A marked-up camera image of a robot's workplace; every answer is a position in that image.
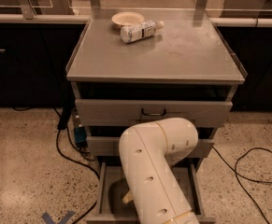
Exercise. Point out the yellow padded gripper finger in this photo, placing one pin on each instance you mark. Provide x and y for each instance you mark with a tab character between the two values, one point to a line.
127	198

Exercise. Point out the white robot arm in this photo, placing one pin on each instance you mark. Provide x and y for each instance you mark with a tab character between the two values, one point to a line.
147	152

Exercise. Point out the grey bottom drawer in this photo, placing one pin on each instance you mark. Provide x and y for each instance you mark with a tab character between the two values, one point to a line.
113	186

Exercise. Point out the grey drawer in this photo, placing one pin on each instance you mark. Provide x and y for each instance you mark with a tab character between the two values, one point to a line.
94	112
109	146
113	186

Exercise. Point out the grey middle drawer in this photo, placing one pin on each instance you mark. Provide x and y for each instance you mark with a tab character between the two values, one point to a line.
109	146

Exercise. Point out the grey top drawer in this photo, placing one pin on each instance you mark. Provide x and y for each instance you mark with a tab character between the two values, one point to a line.
94	112

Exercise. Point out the grey drawer cabinet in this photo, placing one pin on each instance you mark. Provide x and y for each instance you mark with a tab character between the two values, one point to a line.
186	61

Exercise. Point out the blue power box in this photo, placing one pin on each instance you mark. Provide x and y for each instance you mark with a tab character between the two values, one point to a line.
80	137

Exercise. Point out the dark lower cabinet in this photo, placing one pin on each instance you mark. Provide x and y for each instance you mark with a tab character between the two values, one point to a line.
33	58

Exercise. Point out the clear plastic water bottle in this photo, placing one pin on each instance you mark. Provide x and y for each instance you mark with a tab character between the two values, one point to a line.
142	30

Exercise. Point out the white ceramic bowl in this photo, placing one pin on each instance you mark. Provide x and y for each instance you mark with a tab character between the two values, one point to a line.
126	19

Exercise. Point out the black top drawer handle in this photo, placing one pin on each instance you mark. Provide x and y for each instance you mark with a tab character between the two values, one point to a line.
153	114

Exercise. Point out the white horizontal rail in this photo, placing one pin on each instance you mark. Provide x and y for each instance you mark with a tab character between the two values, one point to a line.
66	19

